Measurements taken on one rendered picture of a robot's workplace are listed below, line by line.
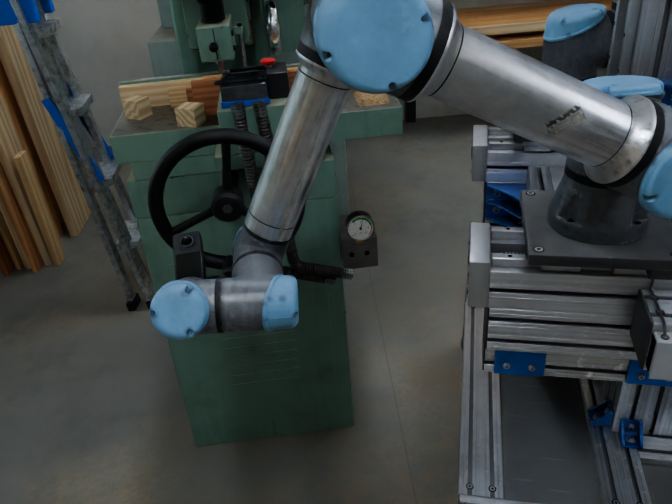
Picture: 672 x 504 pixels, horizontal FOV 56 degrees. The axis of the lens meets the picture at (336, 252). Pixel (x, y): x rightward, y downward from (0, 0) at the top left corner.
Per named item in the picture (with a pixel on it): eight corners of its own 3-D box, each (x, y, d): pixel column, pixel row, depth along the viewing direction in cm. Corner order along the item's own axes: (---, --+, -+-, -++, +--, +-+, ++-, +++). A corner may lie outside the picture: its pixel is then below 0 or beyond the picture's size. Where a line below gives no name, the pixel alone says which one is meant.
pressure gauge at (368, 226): (347, 250, 139) (345, 217, 135) (345, 241, 143) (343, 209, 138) (375, 247, 140) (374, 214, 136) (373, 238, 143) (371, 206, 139)
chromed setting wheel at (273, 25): (271, 62, 146) (264, 5, 140) (269, 49, 157) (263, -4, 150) (284, 60, 146) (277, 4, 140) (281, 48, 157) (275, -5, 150)
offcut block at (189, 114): (188, 119, 133) (184, 101, 131) (206, 120, 132) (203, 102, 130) (177, 126, 130) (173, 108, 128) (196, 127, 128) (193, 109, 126)
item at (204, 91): (196, 116, 134) (190, 82, 130) (197, 114, 135) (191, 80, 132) (317, 104, 136) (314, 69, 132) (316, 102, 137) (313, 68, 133)
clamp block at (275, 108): (222, 157, 122) (214, 111, 117) (224, 132, 133) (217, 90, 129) (298, 148, 123) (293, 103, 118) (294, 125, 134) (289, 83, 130)
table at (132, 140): (105, 184, 122) (97, 155, 119) (130, 130, 148) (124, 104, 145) (414, 150, 126) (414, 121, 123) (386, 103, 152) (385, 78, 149)
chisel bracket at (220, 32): (202, 70, 134) (195, 28, 129) (206, 54, 146) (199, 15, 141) (237, 66, 134) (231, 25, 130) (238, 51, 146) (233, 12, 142)
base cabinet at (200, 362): (193, 449, 173) (132, 221, 136) (205, 321, 223) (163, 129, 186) (355, 427, 176) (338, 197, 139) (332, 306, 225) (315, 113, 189)
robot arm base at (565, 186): (637, 201, 106) (648, 145, 101) (658, 247, 94) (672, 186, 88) (543, 198, 109) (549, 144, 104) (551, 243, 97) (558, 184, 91)
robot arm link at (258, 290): (294, 250, 92) (218, 253, 91) (298, 294, 82) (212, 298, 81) (296, 295, 96) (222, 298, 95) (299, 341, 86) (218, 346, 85)
